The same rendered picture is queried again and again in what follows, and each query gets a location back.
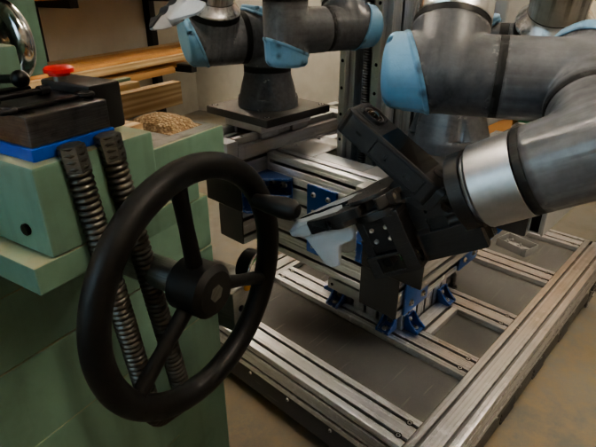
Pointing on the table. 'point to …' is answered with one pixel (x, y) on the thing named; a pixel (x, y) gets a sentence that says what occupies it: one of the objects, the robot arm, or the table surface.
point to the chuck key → (27, 93)
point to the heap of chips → (165, 122)
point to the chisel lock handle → (16, 78)
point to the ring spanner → (45, 103)
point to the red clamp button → (58, 70)
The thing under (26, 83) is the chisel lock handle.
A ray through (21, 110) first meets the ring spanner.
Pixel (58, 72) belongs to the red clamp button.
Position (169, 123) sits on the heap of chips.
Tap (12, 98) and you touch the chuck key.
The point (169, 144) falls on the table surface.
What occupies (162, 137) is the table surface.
